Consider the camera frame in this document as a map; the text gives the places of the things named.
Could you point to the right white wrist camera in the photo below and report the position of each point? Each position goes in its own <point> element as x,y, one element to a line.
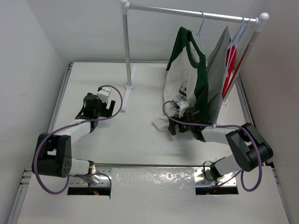
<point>182,108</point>

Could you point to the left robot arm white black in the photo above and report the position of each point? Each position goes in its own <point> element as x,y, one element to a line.
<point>55,156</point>

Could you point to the white metal clothes rack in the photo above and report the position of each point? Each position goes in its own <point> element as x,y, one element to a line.
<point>259,23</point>

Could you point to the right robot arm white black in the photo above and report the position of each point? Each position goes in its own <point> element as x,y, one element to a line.
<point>248,147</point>

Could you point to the green and white t shirt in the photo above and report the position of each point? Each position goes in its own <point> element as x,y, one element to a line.
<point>186,78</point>

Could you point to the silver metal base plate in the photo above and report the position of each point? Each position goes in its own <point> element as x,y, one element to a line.
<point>199,175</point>

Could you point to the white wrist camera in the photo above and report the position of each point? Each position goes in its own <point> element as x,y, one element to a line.
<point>182,108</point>
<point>103,94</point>

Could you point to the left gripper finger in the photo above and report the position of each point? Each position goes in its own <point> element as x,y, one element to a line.
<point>111,107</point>
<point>106,111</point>

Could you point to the light blue hanger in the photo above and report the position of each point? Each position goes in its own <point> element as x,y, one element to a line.
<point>198,34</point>

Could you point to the red t shirt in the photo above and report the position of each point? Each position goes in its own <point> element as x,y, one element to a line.
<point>233,70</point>

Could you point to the grey t shirt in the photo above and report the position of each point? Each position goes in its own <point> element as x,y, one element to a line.
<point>217,73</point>

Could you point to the blue hanger with grey shirt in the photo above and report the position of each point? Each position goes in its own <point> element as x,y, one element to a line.
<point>236,39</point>

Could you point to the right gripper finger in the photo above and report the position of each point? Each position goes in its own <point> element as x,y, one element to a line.
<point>183,128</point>
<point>173,128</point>

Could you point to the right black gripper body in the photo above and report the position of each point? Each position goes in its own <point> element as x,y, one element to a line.
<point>183,118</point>

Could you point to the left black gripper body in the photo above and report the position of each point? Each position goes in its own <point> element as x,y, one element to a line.
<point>100,111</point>

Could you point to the blue hanger with red shirt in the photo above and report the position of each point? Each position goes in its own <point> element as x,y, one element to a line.
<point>243,35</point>

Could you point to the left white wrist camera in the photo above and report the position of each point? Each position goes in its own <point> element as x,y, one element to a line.
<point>103,94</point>

